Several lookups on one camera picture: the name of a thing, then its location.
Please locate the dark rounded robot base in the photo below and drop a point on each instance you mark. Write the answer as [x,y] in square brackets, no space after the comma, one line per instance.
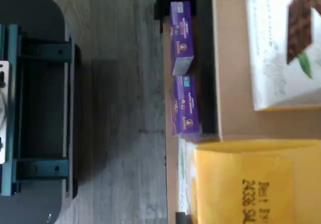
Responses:
[40,13]

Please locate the purple Annie's snack box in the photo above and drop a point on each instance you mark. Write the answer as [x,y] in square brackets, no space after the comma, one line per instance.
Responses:
[186,103]
[181,33]

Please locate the white mint thins box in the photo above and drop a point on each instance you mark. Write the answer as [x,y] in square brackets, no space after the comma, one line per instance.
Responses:
[270,58]

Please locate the white yellow Simple Mills box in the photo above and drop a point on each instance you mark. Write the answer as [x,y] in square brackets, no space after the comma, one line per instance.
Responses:
[250,183]

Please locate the teal metal frame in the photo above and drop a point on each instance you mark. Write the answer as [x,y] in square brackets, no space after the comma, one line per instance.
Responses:
[42,167]

